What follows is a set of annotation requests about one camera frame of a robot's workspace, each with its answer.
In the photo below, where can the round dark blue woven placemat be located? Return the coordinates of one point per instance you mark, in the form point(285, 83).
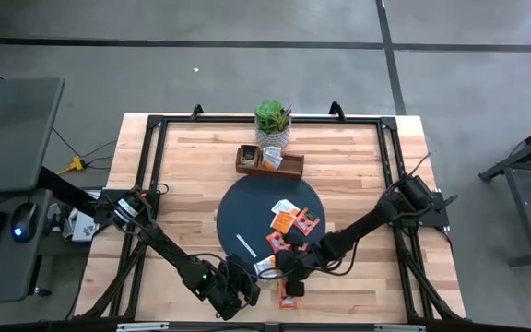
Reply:
point(242, 207)

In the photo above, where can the white and orange tea packet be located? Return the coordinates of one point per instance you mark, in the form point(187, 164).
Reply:
point(272, 157)
point(285, 207)
point(283, 222)
point(264, 266)

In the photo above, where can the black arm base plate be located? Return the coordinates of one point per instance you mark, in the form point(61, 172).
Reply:
point(440, 219)
point(104, 216)

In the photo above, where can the black computer mouse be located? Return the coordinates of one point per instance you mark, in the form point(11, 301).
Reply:
point(23, 221)

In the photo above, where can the small white box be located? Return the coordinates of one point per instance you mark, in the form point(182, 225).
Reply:
point(83, 228)

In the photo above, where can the wooden tea organizer box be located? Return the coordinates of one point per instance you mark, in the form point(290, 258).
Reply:
point(288, 168)

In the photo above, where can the succulent in patterned white pot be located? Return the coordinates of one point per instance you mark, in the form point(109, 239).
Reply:
point(272, 138)

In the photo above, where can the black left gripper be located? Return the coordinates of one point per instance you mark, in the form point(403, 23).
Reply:
point(226, 295)

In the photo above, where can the dark metal stand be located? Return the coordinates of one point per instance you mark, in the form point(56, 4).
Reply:
point(519, 157)

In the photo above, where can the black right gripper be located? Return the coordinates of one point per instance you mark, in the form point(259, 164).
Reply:
point(302, 260)

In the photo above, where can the black aluminium table frame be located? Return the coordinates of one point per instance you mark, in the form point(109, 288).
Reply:
point(228, 119)

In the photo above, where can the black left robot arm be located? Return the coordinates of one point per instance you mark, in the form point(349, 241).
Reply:
point(168, 249)

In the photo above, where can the grey computer desk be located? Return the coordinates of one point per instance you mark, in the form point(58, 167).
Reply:
point(12, 133)

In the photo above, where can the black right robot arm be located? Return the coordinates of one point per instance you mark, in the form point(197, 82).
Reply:
point(362, 226)

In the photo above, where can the silver aluminium profile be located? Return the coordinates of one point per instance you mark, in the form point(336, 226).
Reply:
point(143, 327)
point(399, 328)

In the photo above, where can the red tea packet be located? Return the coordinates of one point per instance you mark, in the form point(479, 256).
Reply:
point(307, 222)
point(282, 288)
point(288, 303)
point(275, 242)
point(304, 246)

